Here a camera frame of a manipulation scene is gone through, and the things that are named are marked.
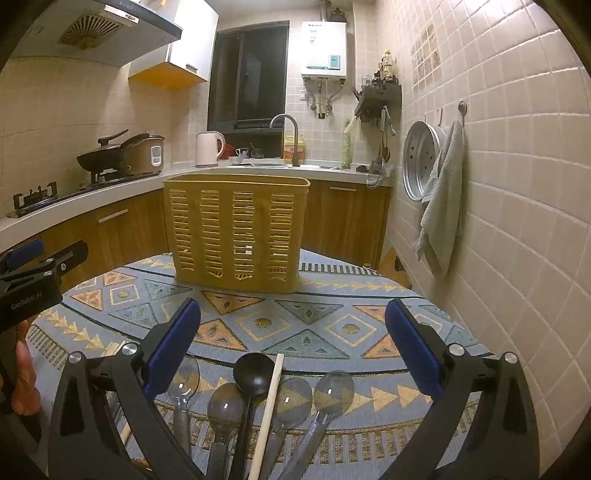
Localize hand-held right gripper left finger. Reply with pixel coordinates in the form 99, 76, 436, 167
48, 298, 206, 480

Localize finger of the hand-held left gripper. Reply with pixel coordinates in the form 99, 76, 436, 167
0, 240, 89, 292
0, 239, 45, 274

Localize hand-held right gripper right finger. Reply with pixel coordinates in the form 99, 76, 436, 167
384, 298, 541, 480

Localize clear plastic spoon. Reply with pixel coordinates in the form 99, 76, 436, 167
277, 370, 355, 480
205, 383, 245, 480
166, 355, 200, 457
259, 377, 314, 480

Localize black plastic spoon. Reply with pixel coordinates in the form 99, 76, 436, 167
228, 352, 275, 480

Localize yellow slotted utensil basket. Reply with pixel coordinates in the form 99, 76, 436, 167
163, 174, 311, 295

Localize person's left hand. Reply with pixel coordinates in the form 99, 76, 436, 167
13, 320, 38, 415

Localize black gas stove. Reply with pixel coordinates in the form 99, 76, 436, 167
7, 170, 162, 219

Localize wooden board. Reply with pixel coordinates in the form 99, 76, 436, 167
379, 248, 409, 289

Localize white kitchen countertop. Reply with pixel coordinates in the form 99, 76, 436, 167
0, 159, 393, 236

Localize black lidded wok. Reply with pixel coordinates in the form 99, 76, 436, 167
76, 129, 144, 172

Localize patterned blue tablecloth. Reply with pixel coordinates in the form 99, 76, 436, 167
18, 249, 485, 480

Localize brown rice cooker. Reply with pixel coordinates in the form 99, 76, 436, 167
121, 134, 166, 175

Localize wooden base cabinets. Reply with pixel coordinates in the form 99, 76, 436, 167
0, 180, 392, 296

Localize grey hanging towel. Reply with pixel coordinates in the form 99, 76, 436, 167
413, 121, 465, 278

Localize metal strainer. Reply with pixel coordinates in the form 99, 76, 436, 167
367, 157, 389, 188

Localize pale pink electric kettle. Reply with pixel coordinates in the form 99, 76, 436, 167
194, 131, 226, 168

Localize perforated metal steamer tray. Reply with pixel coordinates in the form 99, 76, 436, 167
403, 120, 448, 201

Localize hanging wooden spatula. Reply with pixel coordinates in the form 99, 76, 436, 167
378, 115, 391, 165

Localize steel sink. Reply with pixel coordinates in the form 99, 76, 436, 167
222, 159, 333, 172

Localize yellow oil bottle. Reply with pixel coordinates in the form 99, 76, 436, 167
284, 134, 307, 162

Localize steel range hood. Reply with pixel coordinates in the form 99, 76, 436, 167
9, 0, 183, 68

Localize steel kitchen faucet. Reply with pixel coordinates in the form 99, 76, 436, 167
270, 114, 301, 167

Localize dark framed window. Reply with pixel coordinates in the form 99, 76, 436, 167
207, 19, 291, 134

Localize water heater pipes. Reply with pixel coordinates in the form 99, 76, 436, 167
302, 76, 347, 121

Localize row of seasoning bottles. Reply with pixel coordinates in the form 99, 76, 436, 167
372, 50, 400, 88

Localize white gas water heater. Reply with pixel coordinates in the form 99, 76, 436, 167
301, 21, 349, 79

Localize dark wall shelf rack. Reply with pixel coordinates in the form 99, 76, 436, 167
355, 83, 402, 121

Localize white wall cabinet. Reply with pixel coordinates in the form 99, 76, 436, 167
128, 0, 219, 90

